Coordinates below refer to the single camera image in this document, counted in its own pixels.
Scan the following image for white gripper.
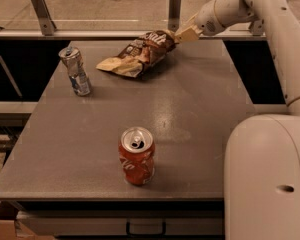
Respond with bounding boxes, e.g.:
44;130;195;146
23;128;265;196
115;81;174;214
175;1;225;43

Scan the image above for brown chip bag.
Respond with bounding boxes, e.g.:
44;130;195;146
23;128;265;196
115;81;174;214
96;30;176;78

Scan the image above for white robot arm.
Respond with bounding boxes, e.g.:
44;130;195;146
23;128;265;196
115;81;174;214
176;0;300;240

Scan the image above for crushed silver can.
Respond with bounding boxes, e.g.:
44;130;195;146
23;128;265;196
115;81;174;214
59;46;91;96

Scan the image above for red soda can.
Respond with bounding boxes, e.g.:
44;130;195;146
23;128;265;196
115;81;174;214
118;127;155;186

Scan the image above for glass barrier panel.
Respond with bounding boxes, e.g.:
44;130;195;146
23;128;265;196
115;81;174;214
0;0;210;31

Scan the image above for cardboard box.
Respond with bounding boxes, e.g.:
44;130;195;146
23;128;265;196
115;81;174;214
0;202;55;240

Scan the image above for middle metal bracket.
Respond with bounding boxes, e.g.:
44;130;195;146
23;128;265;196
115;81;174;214
168;0;181;31

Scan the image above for metal bracket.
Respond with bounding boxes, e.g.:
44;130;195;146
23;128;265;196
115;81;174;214
249;20;264;36
31;0;56;36
168;0;181;31

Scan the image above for right metal bracket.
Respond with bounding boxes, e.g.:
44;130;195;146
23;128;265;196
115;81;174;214
249;20;264;36

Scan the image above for left metal bracket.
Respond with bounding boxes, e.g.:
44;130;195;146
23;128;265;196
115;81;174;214
31;0;56;36

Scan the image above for grey drawer with handle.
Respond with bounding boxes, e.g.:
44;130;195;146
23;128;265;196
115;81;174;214
17;211;224;237

